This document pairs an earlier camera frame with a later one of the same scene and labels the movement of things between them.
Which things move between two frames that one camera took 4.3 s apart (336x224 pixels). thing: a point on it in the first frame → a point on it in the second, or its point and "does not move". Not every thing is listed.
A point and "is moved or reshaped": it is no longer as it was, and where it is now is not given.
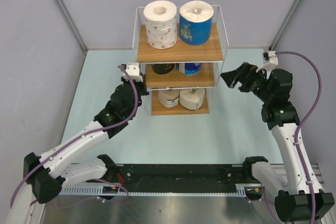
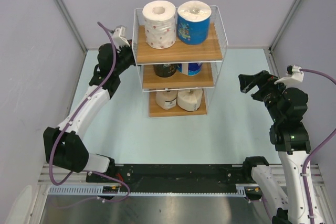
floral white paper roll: [160, 18] does not move
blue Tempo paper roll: [188, 68] does not move
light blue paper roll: [196, 18] does not move
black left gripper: [142, 85] → [129, 49]
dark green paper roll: [163, 68] is moved or reshaped
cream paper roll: [190, 99] does not move
